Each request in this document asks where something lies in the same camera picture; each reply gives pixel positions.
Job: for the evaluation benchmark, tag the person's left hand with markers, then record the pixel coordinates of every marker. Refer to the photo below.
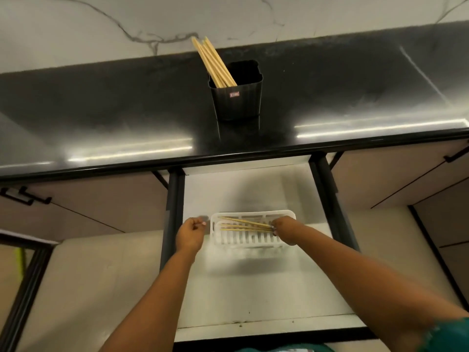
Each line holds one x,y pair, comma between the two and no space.
189,236

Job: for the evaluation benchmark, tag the person's right hand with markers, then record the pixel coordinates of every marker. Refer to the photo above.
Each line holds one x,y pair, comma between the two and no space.
291,230

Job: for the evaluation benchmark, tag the person's left fingers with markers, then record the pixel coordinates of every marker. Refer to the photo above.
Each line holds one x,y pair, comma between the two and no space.
199,224

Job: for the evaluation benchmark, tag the person's right fingers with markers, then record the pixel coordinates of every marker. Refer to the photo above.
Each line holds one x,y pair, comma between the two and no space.
277,227

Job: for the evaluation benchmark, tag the light wooden chopstick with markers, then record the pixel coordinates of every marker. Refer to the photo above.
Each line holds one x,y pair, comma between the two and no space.
241,226
245,222

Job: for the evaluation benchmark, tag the person's right forearm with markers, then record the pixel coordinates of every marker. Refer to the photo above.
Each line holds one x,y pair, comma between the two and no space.
362,282

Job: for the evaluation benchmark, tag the person's left forearm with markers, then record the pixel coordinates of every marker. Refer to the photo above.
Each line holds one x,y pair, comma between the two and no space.
157,300

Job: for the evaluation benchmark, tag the white slotted plastic basket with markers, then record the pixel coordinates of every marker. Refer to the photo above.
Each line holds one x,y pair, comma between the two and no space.
252,240

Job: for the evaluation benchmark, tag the white drawer with black rails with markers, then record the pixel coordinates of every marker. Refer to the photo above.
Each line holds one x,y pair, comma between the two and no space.
256,285

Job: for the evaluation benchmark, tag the beige cabinet door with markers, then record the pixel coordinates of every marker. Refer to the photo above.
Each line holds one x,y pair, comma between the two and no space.
395,172
91,205

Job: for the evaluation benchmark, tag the black plastic utensil holder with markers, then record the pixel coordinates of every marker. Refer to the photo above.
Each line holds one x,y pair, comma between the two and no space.
238,102

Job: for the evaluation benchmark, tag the bundle of wooden chopsticks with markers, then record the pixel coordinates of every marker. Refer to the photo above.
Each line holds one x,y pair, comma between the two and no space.
216,65

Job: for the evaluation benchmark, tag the black framed cabinet door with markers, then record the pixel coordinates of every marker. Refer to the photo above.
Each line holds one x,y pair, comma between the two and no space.
22,293
447,245

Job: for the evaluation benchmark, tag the teal shirt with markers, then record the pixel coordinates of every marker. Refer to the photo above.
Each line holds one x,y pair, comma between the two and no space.
449,335

